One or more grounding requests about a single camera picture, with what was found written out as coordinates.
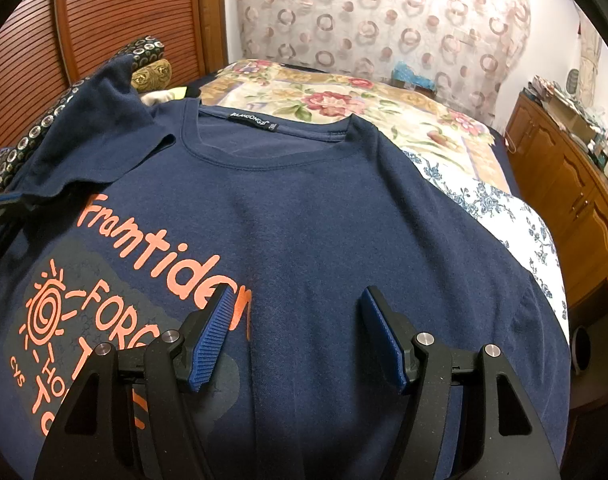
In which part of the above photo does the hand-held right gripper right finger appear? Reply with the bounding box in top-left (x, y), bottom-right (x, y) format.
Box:
top-left (360, 285), bottom-right (567, 480)

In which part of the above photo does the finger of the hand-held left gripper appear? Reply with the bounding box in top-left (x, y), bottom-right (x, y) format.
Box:
top-left (0, 192), bottom-right (35, 235)

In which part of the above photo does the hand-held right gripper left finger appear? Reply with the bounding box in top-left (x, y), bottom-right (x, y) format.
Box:
top-left (34, 282), bottom-right (233, 480)

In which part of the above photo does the navy printed t-shirt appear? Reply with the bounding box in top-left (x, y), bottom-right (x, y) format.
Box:
top-left (0, 52), bottom-right (572, 480)

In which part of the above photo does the black cylinder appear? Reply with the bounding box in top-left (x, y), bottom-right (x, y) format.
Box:
top-left (571, 326), bottom-right (593, 374)

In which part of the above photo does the gold patterned pillow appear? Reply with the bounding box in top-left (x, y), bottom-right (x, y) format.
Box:
top-left (130, 57), bottom-right (173, 95)

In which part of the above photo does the dark circle patterned pillow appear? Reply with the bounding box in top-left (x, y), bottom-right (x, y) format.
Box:
top-left (0, 35), bottom-right (168, 196)

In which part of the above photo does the wooden slatted headboard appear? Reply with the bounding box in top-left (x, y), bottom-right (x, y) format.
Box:
top-left (0, 0), bottom-right (230, 186)

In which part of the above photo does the wooden cabinet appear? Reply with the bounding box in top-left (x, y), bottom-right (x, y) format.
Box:
top-left (504, 87), bottom-right (608, 311)

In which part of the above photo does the colourful floral blanket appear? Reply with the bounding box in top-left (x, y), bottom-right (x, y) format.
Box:
top-left (199, 59), bottom-right (515, 196)

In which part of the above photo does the teal cloth bundle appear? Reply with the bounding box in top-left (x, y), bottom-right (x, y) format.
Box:
top-left (391, 62), bottom-right (438, 93)

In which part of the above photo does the cardboard box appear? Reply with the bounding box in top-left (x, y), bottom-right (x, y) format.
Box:
top-left (544, 94), bottom-right (598, 144)

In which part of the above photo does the clutter of small cabinet things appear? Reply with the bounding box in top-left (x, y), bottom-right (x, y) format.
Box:
top-left (521, 67), bottom-right (608, 191)

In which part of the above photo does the circle patterned curtain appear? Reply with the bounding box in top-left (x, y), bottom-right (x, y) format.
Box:
top-left (234, 0), bottom-right (532, 126)

